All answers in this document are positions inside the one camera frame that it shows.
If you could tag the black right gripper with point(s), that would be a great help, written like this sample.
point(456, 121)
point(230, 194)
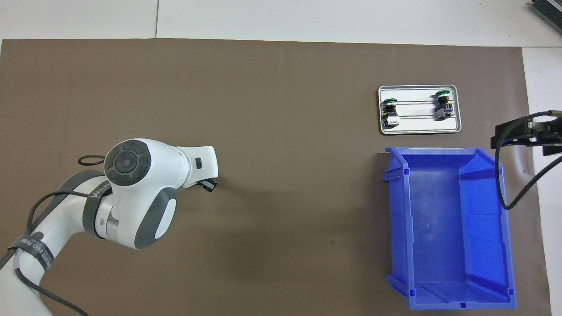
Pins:
point(553, 147)

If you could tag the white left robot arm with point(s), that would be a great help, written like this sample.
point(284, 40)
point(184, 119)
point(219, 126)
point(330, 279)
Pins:
point(145, 197)

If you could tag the brown paper table mat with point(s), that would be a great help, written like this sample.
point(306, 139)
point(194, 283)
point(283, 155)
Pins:
point(285, 131)

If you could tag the silver metal tray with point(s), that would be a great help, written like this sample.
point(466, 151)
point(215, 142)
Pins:
point(417, 125)

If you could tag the blue plastic storage bin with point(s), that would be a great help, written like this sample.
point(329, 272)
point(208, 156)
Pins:
point(443, 228)

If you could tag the grey ribbed device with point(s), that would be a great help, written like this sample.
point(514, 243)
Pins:
point(549, 11)

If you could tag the green push button switch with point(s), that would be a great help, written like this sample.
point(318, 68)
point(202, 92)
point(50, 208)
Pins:
point(390, 115)
point(444, 107)

